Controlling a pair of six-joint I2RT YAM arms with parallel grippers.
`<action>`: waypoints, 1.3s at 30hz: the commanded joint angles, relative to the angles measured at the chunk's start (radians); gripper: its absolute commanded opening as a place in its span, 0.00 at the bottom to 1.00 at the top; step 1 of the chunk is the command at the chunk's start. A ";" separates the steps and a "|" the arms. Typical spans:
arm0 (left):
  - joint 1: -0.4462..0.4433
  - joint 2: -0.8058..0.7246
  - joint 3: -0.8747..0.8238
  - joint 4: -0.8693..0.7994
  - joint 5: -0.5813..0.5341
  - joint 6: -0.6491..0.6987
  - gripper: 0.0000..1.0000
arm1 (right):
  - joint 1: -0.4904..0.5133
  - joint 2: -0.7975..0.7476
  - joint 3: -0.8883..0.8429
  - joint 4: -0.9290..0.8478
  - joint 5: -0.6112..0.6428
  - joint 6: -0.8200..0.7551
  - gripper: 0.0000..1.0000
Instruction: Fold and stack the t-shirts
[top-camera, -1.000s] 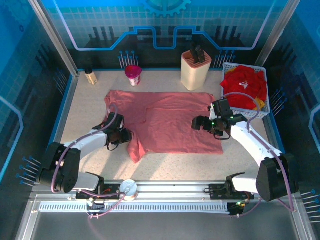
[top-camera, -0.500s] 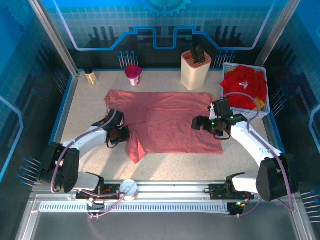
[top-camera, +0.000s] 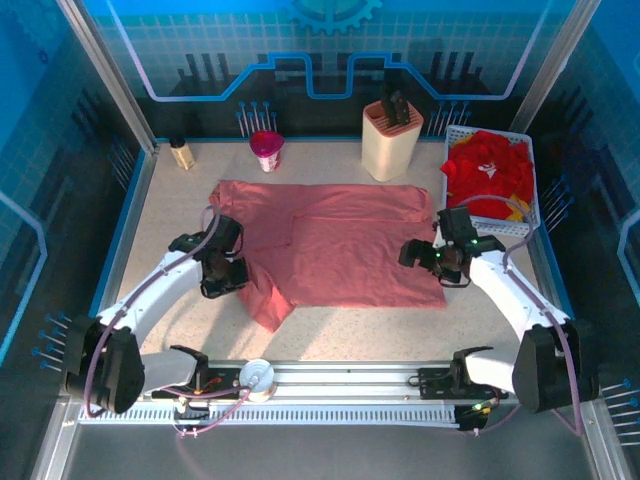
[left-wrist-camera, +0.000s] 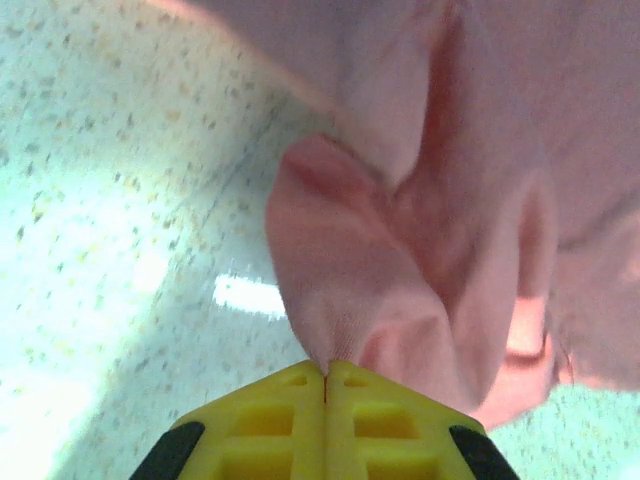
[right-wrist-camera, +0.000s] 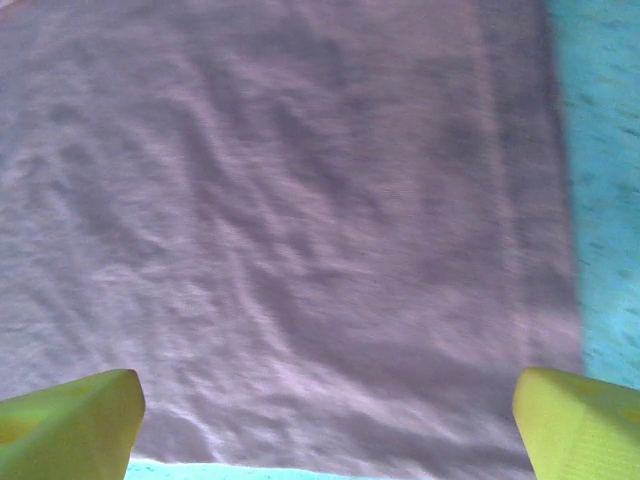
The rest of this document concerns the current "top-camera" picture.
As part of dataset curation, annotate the pink t-shirt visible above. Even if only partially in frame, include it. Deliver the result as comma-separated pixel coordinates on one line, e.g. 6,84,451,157
208,179,448,334

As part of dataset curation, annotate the white plastic basket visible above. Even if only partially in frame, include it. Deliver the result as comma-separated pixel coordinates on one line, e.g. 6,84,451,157
439,124,542,237

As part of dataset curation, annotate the red t-shirt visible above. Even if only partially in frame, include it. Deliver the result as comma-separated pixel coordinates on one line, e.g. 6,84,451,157
440,129,535,220

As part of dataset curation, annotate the small beige bottle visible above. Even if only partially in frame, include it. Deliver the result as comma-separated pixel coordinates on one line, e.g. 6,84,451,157
168,137,196,171

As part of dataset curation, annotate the pink lidded plastic cup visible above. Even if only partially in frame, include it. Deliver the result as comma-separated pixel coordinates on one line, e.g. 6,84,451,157
251,130,288,174

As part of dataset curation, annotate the cream knife block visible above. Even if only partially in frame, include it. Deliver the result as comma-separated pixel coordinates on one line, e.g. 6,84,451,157
361,99,425,184

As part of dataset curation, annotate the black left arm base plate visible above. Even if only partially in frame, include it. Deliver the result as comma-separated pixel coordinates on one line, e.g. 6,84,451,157
149,367,246,401

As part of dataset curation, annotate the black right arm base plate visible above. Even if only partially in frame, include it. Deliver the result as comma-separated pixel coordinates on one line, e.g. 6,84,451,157
417,367,509,401

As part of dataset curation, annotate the black handled knife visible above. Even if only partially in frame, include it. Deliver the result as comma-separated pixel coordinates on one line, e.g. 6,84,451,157
380,85,397,126
392,89,412,126

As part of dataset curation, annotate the aluminium frame rail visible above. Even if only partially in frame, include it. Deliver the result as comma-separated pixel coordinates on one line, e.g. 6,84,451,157
59,359,601,404

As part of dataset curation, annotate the white slotted cable duct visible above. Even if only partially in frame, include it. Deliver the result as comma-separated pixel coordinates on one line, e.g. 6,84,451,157
77,403,464,427

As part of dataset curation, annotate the aluminium frame post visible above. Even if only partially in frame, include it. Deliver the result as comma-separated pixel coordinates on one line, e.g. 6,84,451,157
509,0,604,134
57,0,161,156

